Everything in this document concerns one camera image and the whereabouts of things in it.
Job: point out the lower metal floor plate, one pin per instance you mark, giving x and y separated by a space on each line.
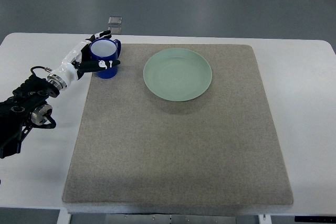
115 30

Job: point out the upper metal floor plate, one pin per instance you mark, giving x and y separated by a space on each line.
115 20

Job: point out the light green plate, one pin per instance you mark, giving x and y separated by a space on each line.
177 74

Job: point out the metal floor plate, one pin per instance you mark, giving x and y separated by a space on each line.
115 20
115 30

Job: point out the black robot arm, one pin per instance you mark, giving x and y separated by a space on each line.
25 110

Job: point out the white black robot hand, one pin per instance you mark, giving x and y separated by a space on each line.
77 62

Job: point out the blue mug white inside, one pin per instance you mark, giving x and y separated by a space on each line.
107 52

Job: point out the grey felt mat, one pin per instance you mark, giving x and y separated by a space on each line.
218 150

